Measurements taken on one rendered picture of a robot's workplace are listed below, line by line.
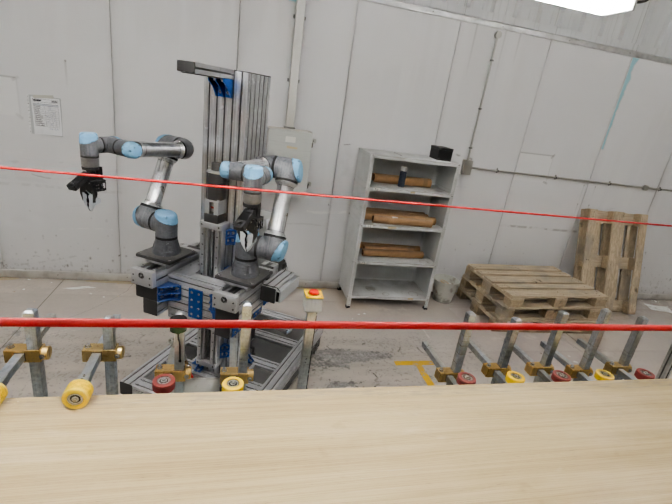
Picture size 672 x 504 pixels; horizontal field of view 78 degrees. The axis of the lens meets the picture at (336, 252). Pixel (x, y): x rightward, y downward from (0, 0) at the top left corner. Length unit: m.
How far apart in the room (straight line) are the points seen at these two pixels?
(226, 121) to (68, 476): 1.64
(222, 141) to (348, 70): 2.13
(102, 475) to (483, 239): 4.42
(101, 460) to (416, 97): 3.85
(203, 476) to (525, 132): 4.47
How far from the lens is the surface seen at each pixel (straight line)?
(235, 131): 2.29
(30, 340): 1.88
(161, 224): 2.42
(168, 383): 1.73
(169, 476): 1.43
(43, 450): 1.59
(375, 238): 4.54
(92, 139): 2.23
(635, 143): 6.00
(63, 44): 4.32
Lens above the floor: 1.97
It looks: 20 degrees down
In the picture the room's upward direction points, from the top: 8 degrees clockwise
